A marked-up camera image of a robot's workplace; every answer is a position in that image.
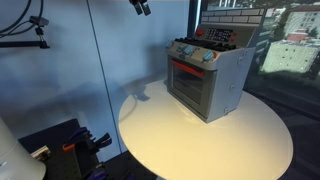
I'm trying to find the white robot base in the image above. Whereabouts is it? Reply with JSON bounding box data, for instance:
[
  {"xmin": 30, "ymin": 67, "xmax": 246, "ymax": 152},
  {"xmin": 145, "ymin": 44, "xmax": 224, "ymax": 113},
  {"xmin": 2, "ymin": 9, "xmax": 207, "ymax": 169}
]
[{"xmin": 0, "ymin": 116, "xmax": 47, "ymax": 180}]

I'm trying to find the blue stove knob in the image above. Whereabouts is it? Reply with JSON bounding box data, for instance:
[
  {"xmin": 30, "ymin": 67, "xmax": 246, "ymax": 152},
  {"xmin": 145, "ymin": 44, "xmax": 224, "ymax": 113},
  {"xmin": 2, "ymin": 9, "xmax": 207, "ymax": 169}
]
[{"xmin": 183, "ymin": 45, "xmax": 196, "ymax": 56}]

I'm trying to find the grey toy stove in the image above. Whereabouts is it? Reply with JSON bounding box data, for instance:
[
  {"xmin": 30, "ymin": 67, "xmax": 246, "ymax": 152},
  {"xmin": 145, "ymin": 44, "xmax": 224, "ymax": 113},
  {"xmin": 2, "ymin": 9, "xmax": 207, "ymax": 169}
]
[{"xmin": 165, "ymin": 8, "xmax": 266, "ymax": 124}]

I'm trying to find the black boom stand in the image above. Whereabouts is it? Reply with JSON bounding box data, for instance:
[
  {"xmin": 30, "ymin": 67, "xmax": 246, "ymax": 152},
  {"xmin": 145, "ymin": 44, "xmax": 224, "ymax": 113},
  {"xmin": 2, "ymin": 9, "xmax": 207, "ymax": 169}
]
[{"xmin": 0, "ymin": 26, "xmax": 51, "ymax": 50}]

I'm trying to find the black equipment with orange parts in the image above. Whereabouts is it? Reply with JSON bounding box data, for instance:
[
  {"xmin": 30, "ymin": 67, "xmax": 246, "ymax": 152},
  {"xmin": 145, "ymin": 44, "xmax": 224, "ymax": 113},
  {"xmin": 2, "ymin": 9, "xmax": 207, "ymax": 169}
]
[{"xmin": 18, "ymin": 118, "xmax": 158, "ymax": 180}]

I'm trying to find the black orange bar clamp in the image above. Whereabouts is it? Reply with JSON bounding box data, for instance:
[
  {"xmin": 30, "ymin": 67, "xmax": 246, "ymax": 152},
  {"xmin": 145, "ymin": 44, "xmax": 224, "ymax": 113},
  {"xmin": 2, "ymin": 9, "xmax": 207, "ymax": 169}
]
[{"xmin": 61, "ymin": 134, "xmax": 102, "ymax": 180}]

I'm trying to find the silver metal block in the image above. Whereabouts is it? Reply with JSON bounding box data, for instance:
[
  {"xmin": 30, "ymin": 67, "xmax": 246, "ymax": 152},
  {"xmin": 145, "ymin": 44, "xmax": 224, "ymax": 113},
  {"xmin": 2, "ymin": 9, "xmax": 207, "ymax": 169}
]
[{"xmin": 30, "ymin": 145, "xmax": 52, "ymax": 162}]

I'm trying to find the dark window frame post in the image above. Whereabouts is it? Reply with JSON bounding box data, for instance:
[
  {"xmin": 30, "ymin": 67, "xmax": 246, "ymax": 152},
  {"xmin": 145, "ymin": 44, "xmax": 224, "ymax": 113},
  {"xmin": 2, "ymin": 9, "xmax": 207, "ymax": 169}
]
[{"xmin": 187, "ymin": 0, "xmax": 203, "ymax": 38}]

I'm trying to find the oven door with red handle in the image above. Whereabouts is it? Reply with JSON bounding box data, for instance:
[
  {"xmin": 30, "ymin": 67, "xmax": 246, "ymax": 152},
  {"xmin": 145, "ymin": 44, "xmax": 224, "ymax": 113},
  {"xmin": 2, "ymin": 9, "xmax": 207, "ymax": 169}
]
[{"xmin": 166, "ymin": 56, "xmax": 218, "ymax": 122}]

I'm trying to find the black camera on stand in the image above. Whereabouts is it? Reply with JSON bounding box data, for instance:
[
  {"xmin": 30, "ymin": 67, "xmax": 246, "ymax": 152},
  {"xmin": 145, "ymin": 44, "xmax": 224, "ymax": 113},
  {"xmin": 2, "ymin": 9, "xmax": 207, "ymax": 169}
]
[{"xmin": 28, "ymin": 15, "xmax": 50, "ymax": 28}]

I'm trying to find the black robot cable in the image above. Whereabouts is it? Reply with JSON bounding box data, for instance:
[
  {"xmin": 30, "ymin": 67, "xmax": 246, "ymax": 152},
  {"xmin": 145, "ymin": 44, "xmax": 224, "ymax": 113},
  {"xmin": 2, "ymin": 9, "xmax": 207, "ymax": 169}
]
[{"xmin": 0, "ymin": 0, "xmax": 45, "ymax": 36}]

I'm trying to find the blue handled spring clamp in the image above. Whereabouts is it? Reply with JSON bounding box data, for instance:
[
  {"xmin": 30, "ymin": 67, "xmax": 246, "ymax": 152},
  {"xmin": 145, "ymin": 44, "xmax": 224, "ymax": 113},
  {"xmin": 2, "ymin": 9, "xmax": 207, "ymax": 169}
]
[
  {"xmin": 67, "ymin": 126, "xmax": 94, "ymax": 145},
  {"xmin": 93, "ymin": 132, "xmax": 114, "ymax": 149},
  {"xmin": 83, "ymin": 166, "xmax": 108, "ymax": 180}
]

